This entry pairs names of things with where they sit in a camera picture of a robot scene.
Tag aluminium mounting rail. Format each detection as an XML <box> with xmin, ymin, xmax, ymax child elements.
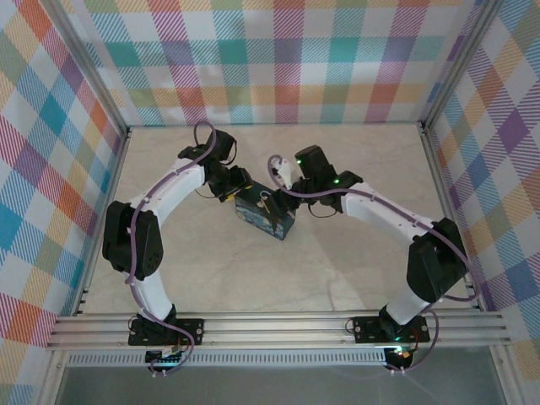
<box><xmin>45</xmin><ymin>314</ymin><xmax>510</xmax><ymax>352</ymax></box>

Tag blue starry print box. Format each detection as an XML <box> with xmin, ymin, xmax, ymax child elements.
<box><xmin>234</xmin><ymin>183</ymin><xmax>298</xmax><ymax>242</ymax></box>

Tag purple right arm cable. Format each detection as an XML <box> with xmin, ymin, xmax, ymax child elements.
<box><xmin>267</xmin><ymin>154</ymin><xmax>482</xmax><ymax>376</ymax></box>

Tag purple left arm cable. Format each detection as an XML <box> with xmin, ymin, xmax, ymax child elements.
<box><xmin>125</xmin><ymin>121</ymin><xmax>220</xmax><ymax>376</ymax></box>

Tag slotted grey cable duct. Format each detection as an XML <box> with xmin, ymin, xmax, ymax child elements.
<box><xmin>66</xmin><ymin>352</ymin><xmax>389</xmax><ymax>368</ymax></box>

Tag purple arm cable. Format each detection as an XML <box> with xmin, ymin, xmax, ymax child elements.
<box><xmin>125</xmin><ymin>121</ymin><xmax>220</xmax><ymax>376</ymax></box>
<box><xmin>267</xmin><ymin>154</ymin><xmax>482</xmax><ymax>376</ymax></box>

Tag aluminium frame post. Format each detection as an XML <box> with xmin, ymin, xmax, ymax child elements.
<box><xmin>419</xmin><ymin>0</ymin><xmax>507</xmax><ymax>134</ymax></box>
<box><xmin>40</xmin><ymin>0</ymin><xmax>132</xmax><ymax>136</ymax></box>

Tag aluminium table edge rail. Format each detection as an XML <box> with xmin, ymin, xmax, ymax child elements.
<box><xmin>418</xmin><ymin>121</ymin><xmax>486</xmax><ymax>313</ymax></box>
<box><xmin>73</xmin><ymin>126</ymin><xmax>132</xmax><ymax>318</ymax></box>

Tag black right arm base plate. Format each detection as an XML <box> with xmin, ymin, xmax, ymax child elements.
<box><xmin>352</xmin><ymin>315</ymin><xmax>431</xmax><ymax>345</ymax></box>

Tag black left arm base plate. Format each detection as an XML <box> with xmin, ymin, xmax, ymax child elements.
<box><xmin>127</xmin><ymin>318</ymin><xmax>206</xmax><ymax>347</ymax></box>

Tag grey metal panel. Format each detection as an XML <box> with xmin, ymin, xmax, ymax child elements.
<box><xmin>54</xmin><ymin>365</ymin><xmax>507</xmax><ymax>405</ymax></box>

